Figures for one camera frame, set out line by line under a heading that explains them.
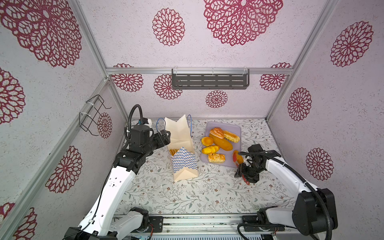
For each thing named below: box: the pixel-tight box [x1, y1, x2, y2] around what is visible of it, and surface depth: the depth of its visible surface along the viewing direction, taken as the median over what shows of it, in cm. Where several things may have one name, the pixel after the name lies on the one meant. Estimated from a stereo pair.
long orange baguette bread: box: [209, 133, 233, 151], surface depth 102 cm
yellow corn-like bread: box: [223, 130, 240, 143], surface depth 108 cm
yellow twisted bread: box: [201, 145, 220, 155], surface depth 102 cm
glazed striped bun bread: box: [210, 127, 225, 140], surface depth 103 cm
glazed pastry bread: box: [208, 153, 226, 164], surface depth 96 cm
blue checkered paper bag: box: [164, 114, 199, 182], surface depth 85 cm
